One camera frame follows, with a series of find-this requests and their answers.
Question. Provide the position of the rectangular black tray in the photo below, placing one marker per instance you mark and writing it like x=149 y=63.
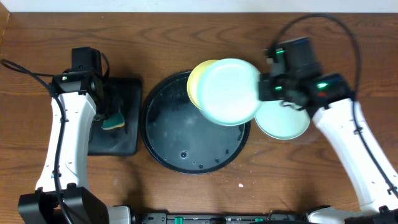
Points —
x=120 y=141

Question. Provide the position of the light green plate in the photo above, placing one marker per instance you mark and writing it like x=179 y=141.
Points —
x=227 y=92
x=282 y=122

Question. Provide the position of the green yellow sponge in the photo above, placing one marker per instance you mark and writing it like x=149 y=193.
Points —
x=114 y=121

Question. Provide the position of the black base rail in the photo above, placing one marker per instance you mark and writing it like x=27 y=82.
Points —
x=180 y=218

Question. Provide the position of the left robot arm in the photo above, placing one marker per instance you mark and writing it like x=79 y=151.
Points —
x=62 y=193

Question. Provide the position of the round black tray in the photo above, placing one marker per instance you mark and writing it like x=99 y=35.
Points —
x=179 y=137

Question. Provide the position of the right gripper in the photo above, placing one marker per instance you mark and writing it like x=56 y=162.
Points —
x=261 y=84

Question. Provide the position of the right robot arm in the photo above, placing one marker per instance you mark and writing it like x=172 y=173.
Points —
x=332 y=108

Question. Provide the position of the yellow plate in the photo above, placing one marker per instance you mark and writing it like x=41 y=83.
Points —
x=193 y=80

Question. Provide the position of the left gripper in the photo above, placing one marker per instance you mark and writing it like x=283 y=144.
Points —
x=109 y=109

